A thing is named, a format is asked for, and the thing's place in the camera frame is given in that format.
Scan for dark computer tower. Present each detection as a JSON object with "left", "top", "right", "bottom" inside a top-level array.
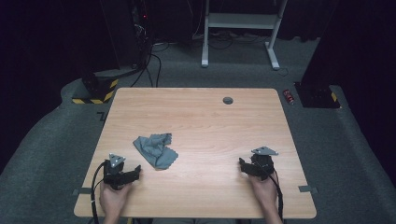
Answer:
[{"left": 130, "top": 0, "right": 154, "bottom": 69}]

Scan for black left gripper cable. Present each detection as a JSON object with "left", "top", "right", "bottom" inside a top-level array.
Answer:
[{"left": 90, "top": 161, "right": 108, "bottom": 224}]

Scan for black floor cables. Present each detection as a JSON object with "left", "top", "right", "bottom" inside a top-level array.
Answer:
[{"left": 130, "top": 41, "right": 171, "bottom": 89}]

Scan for grey cleaning cloth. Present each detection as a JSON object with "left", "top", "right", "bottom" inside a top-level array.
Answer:
[{"left": 133, "top": 133, "right": 179, "bottom": 171}]

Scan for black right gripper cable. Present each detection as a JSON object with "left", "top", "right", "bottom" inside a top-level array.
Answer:
[{"left": 266, "top": 169, "right": 285, "bottom": 221}]

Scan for grey tape strip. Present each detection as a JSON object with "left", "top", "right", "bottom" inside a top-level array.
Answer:
[
  {"left": 297, "top": 185, "right": 319, "bottom": 194},
  {"left": 72, "top": 187, "right": 93, "bottom": 197}
]

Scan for white metal stand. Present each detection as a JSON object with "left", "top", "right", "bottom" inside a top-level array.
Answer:
[{"left": 201, "top": 0, "right": 290, "bottom": 71}]

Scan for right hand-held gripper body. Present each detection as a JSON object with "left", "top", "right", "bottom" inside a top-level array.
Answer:
[{"left": 250, "top": 147, "right": 279, "bottom": 182}]

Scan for yellow black striped stand base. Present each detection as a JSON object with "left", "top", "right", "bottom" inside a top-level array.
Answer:
[{"left": 71, "top": 77, "right": 120, "bottom": 105}]

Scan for person's left hand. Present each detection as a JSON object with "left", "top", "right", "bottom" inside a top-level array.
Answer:
[{"left": 99, "top": 182, "right": 133, "bottom": 217}]

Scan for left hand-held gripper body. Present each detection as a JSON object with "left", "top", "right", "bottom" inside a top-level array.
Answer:
[{"left": 102, "top": 153, "right": 134, "bottom": 191}]

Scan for red object on floor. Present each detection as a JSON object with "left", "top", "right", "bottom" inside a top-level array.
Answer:
[{"left": 282, "top": 89, "right": 296, "bottom": 106}]

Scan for cables under white stand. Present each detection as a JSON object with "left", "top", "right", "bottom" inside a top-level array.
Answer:
[{"left": 186, "top": 28, "right": 273, "bottom": 51}]

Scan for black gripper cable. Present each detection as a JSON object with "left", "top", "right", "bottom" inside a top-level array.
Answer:
[
  {"left": 266, "top": 169, "right": 285, "bottom": 221},
  {"left": 90, "top": 161, "right": 108, "bottom": 224}
]

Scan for person's right hand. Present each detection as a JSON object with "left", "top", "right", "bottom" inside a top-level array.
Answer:
[{"left": 248, "top": 174, "right": 279, "bottom": 210}]

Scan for black curtain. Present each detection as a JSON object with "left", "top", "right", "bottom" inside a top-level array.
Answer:
[{"left": 300, "top": 0, "right": 396, "bottom": 175}]

